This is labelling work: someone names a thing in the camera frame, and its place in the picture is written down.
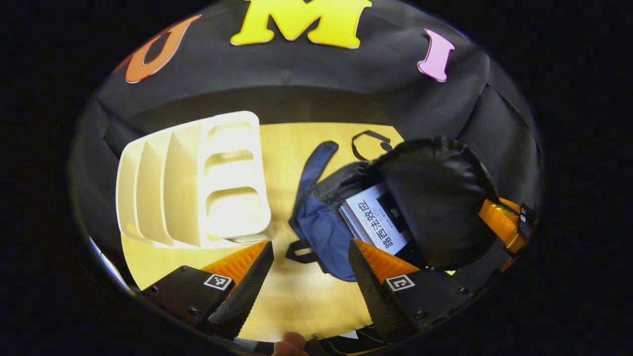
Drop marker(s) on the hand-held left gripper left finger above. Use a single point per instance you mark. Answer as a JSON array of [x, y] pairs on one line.
[[245, 296]]

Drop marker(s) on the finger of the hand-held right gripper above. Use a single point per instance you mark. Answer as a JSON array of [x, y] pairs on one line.
[[497, 222], [526, 207]]

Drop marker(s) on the blue and black schoolbag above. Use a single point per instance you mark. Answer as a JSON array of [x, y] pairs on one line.
[[435, 198]]

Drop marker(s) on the grey figure print book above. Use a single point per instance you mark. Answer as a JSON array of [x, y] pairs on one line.
[[376, 217]]

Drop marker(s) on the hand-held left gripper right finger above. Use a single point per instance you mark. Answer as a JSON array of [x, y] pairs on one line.
[[373, 296]]

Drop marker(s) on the cream plastic bookshelf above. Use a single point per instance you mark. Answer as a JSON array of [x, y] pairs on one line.
[[232, 207]]

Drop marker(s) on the black backdrop cloth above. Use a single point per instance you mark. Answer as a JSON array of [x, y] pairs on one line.
[[296, 69]]

